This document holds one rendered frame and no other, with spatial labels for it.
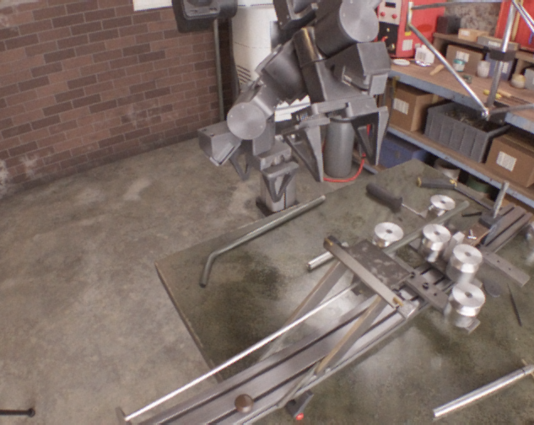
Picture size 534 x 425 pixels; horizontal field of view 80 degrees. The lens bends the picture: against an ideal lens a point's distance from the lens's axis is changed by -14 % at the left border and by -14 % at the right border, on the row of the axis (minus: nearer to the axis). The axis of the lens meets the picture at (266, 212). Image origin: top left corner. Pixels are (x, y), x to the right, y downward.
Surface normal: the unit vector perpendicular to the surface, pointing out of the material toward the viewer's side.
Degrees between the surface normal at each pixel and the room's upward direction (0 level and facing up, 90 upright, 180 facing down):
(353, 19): 60
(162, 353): 0
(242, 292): 0
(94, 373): 0
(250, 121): 90
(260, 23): 90
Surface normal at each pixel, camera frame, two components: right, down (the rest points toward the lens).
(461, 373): -0.02, -0.80
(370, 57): 0.40, 0.05
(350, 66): -0.89, 0.29
